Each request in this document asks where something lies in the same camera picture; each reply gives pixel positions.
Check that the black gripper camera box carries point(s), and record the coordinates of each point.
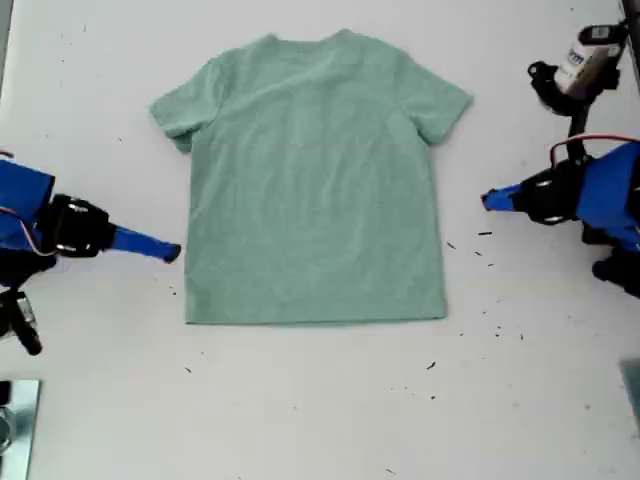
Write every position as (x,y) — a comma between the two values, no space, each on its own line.
(12,312)

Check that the large steel plate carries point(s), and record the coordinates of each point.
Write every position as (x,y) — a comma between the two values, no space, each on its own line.
(22,430)

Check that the green t-shirt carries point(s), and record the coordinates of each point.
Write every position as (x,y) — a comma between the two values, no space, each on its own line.
(310,175)

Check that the silver gripper camera box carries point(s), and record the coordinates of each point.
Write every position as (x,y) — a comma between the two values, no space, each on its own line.
(580,60)

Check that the black camera stalk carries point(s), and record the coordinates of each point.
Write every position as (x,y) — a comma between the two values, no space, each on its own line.
(555,97)
(31,342)

